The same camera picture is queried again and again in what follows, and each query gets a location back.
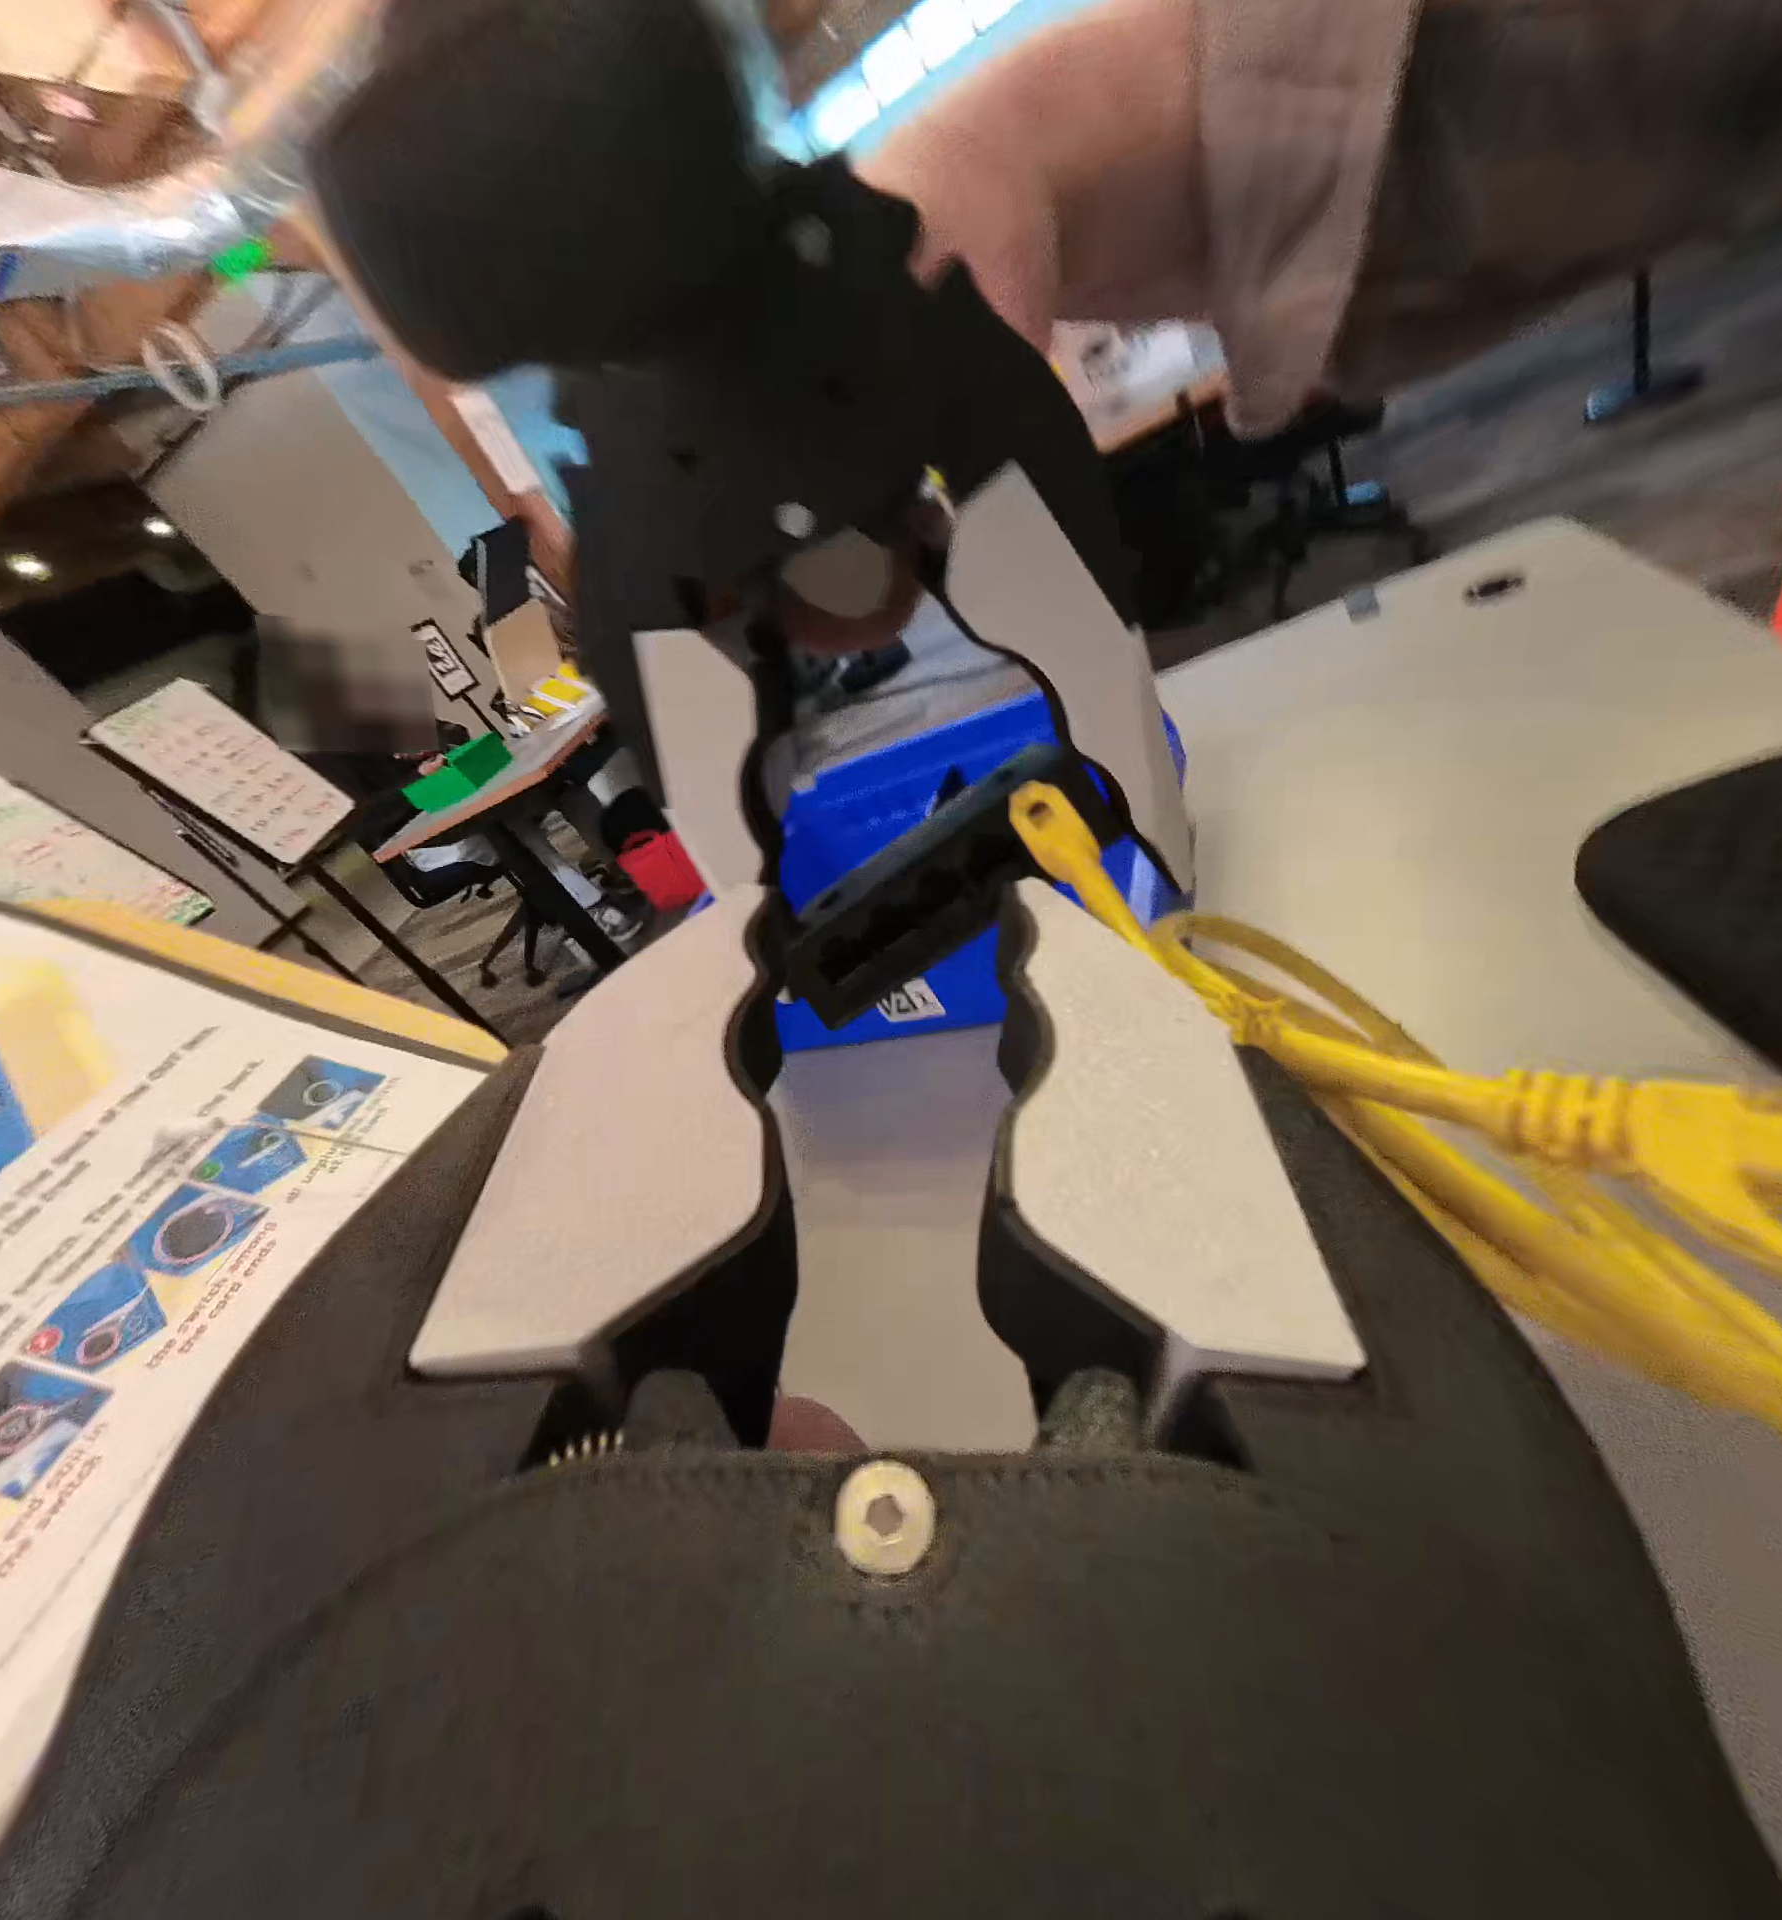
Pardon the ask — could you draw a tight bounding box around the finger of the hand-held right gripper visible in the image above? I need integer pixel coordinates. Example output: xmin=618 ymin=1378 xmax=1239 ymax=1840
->
xmin=629 ymin=627 xmax=776 ymax=905
xmin=943 ymin=463 xmax=1200 ymax=902

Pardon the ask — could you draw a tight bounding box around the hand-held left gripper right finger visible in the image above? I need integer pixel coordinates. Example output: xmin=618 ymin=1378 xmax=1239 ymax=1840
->
xmin=978 ymin=877 xmax=1369 ymax=1445

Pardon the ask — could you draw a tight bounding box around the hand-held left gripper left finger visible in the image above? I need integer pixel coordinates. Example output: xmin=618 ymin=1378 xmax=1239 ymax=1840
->
xmin=408 ymin=886 xmax=806 ymax=1448

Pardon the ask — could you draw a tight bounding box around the blue plastic bin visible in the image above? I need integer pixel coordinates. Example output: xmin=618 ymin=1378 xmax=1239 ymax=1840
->
xmin=768 ymin=694 xmax=1187 ymax=1055

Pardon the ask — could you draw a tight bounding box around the black network switch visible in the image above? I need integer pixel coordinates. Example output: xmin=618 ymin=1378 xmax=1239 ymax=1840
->
xmin=782 ymin=741 xmax=1119 ymax=1030

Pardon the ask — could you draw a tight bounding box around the yellow ethernet cable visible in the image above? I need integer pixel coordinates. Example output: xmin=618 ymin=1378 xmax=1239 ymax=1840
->
xmin=1005 ymin=780 xmax=1782 ymax=1481

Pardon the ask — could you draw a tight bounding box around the person's right hand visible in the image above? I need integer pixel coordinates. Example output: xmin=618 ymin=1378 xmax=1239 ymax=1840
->
xmin=845 ymin=7 xmax=1239 ymax=362

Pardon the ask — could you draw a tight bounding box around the red fabric bin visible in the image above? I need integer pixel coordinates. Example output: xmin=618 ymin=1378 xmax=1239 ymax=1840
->
xmin=618 ymin=830 xmax=707 ymax=916

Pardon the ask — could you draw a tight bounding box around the long wood-edged desk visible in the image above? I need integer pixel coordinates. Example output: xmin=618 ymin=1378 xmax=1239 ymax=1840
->
xmin=370 ymin=704 xmax=640 ymax=986

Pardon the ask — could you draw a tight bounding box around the tilted board stand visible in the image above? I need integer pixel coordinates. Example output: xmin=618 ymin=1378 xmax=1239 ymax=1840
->
xmin=468 ymin=521 xmax=575 ymax=706

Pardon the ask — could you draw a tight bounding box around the wood-edged side desk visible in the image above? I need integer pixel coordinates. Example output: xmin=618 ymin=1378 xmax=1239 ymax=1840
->
xmin=1047 ymin=322 xmax=1231 ymax=456

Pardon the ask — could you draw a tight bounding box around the green plastic bin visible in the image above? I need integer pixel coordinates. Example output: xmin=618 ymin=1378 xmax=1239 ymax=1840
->
xmin=401 ymin=732 xmax=511 ymax=814

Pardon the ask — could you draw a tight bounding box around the black office chair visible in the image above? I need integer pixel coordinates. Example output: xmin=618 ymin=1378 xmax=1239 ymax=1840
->
xmin=1233 ymin=393 xmax=1435 ymax=620

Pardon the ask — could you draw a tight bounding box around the whiteboard with written list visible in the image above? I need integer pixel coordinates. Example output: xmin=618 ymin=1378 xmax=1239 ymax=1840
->
xmin=88 ymin=678 xmax=358 ymax=867

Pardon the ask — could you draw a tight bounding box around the printed instruction sheet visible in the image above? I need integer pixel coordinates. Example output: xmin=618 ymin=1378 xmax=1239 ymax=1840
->
xmin=0 ymin=891 xmax=491 ymax=1877

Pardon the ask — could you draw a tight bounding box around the whiteboard with green heading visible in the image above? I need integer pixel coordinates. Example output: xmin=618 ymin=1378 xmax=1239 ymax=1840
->
xmin=0 ymin=768 xmax=215 ymax=926

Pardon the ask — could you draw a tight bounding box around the black stanchion post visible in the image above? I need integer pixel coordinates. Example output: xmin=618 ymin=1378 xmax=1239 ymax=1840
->
xmin=1585 ymin=269 xmax=1704 ymax=426

